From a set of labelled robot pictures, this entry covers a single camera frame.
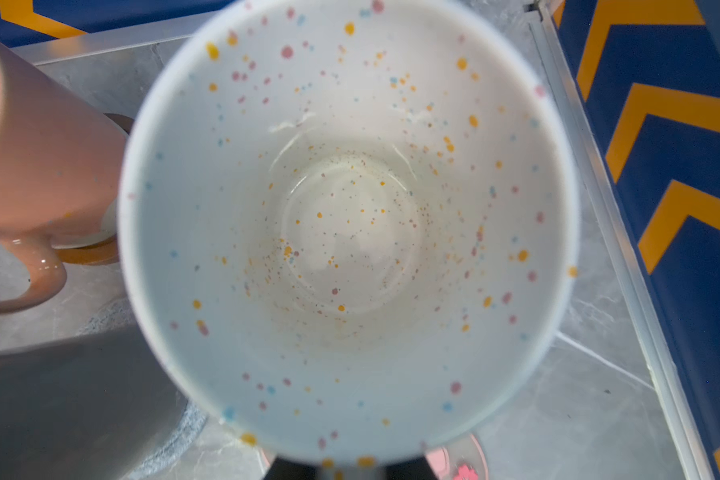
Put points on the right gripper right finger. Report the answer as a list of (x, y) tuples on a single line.
[(414, 469)]

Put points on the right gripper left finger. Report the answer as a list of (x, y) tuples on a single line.
[(283, 469)]

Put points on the pink flower coaster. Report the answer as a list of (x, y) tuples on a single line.
[(460, 459)]

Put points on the grey green mug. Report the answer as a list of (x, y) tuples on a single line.
[(87, 407)]

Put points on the cream white mug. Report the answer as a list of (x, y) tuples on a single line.
[(348, 229)]

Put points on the brown wooden round coaster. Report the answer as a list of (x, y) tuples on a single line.
[(106, 251)]

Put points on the orange peach mug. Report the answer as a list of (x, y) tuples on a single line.
[(60, 165)]

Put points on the blue woven round coaster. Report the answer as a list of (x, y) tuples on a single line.
[(118, 314)]

